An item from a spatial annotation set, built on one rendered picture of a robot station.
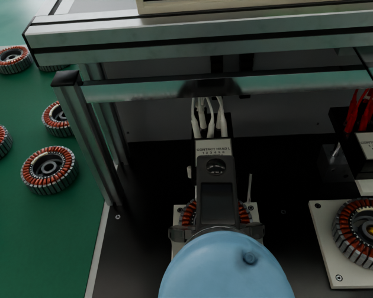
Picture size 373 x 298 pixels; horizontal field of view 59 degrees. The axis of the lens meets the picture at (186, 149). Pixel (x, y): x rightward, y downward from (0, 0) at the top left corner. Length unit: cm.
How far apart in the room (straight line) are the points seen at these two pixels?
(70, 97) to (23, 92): 58
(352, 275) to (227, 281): 42
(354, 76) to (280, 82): 9
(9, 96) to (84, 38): 65
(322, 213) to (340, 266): 9
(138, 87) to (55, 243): 35
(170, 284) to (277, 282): 5
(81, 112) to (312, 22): 31
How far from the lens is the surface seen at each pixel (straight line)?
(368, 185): 56
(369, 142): 56
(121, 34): 41
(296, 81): 45
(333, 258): 59
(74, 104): 47
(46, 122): 85
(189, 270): 18
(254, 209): 61
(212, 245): 19
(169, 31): 41
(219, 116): 55
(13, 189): 79
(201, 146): 51
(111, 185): 60
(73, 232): 67
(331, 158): 65
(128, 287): 57
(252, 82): 44
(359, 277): 59
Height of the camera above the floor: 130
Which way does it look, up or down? 48 degrees down
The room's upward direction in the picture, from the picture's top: 7 degrees counter-clockwise
